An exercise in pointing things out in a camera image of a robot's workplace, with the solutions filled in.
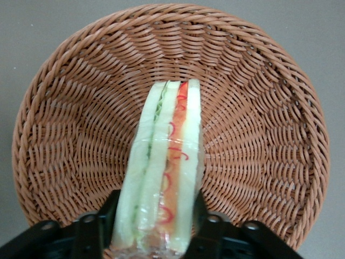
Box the brown wicker basket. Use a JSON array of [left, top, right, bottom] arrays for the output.
[[11, 3, 331, 253]]

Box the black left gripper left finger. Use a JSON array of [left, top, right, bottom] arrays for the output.
[[0, 189, 121, 259]]

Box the triangle sandwich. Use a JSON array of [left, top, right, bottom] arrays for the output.
[[110, 79, 205, 257]]

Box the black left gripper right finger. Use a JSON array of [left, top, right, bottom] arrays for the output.
[[185, 189, 305, 259]]

